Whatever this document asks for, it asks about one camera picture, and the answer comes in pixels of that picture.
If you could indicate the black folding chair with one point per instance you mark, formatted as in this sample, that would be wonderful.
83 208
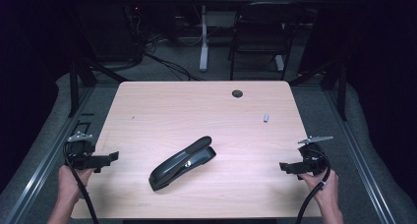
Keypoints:
262 34

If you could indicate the person's left hand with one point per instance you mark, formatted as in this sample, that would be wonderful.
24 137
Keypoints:
70 183

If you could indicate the black frame post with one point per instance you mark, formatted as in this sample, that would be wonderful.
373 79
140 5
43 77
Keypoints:
342 93
73 89

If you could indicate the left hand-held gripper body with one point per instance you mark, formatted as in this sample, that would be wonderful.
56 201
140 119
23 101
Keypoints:
80 155

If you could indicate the person's right hand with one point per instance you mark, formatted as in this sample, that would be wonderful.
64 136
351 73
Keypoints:
323 189

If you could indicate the aluminium floor rail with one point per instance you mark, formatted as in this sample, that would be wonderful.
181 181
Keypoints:
357 158
49 158

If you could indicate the white desk leg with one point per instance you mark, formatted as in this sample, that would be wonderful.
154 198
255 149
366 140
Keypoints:
204 44

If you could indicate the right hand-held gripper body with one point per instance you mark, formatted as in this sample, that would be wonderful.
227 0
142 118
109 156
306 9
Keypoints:
311 158

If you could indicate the dark cabinet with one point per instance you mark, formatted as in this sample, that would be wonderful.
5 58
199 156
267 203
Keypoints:
108 30

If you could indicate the silver strip of staples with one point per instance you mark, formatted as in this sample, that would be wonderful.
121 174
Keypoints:
266 118

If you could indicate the black round table grommet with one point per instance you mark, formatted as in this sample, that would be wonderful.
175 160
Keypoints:
237 93

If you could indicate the black stapler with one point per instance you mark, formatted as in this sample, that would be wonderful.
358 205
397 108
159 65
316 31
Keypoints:
177 166

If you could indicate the white desk foot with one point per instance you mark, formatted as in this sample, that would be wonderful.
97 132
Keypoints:
279 63

